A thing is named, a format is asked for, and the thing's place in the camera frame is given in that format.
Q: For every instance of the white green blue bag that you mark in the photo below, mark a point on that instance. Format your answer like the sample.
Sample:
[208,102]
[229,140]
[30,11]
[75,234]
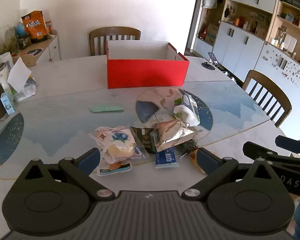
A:
[187,112]

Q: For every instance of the dark leafy clear packet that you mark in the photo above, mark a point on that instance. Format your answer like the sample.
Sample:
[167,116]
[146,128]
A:
[187,147]

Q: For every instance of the orange snack bag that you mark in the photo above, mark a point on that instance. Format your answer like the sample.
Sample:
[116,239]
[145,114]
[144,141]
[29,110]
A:
[35,26]

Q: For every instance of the silver brown snack packet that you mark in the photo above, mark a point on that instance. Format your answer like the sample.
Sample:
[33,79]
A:
[173,135]

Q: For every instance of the small light blue box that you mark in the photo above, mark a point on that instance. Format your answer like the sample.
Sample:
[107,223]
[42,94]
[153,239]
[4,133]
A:
[8,103]

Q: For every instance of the mint green packet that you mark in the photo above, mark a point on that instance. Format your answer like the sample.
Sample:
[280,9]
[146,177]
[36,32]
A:
[106,108]

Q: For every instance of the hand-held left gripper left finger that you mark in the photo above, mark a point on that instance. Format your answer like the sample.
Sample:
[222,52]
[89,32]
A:
[88,160]

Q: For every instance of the black round mat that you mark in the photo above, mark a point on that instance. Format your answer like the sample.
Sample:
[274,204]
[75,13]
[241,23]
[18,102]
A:
[35,52]

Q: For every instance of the white paper and plastic bags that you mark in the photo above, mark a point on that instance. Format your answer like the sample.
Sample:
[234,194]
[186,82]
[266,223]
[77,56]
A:
[18,76]

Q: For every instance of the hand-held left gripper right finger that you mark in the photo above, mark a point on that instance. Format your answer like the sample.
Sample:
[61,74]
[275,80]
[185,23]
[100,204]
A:
[206,161]

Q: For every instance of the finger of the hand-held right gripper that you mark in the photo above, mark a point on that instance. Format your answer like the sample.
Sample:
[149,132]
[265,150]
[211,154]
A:
[255,148]
[295,143]

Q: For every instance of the small white teal packet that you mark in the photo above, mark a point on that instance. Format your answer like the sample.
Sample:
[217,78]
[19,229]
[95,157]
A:
[115,171]

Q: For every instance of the printed blue table mat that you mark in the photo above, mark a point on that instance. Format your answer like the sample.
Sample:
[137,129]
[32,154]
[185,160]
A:
[65,120]

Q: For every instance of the white patterned desktop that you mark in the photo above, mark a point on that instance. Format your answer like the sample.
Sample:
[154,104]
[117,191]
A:
[65,75]

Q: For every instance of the white tote bag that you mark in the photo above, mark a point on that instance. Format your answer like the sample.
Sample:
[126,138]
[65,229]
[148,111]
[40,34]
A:
[210,2]

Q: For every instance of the blue snack packet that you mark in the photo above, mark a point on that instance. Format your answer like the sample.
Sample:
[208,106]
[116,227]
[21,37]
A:
[165,158]

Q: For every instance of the black round table socket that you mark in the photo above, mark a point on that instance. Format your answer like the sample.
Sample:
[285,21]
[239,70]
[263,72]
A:
[208,65]

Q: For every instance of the brown wooden slatted chair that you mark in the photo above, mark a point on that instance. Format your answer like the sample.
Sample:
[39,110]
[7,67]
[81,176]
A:
[277,92]
[115,31]

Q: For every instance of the tan snack packet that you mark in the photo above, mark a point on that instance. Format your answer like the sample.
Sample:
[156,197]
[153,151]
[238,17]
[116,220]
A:
[193,156]

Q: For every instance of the dark green snack packet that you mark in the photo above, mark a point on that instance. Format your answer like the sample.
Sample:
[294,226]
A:
[143,137]

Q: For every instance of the glass plant terrarium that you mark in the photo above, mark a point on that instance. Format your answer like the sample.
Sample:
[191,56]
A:
[2,40]

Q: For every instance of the open cardboard box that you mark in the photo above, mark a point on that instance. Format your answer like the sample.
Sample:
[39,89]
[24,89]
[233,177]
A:
[27,60]

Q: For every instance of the blueberry bread packet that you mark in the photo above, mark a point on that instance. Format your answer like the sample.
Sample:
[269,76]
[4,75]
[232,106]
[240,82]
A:
[117,142]

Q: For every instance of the patterned white container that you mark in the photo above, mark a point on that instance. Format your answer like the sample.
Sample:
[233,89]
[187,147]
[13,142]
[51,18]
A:
[6,58]

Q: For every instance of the grey laptop stand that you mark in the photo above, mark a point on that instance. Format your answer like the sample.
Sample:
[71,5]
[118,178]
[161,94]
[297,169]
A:
[213,57]

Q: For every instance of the white wooden wall cabinet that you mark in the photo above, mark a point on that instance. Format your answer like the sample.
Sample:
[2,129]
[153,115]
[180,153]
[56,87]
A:
[237,42]

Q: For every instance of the dark glass jar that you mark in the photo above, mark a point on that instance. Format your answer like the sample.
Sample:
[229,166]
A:
[23,42]

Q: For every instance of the red cardboard box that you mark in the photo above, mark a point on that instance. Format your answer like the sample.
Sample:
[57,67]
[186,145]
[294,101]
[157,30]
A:
[145,73]

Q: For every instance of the white wooden sideboard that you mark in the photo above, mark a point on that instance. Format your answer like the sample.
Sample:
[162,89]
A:
[53,50]

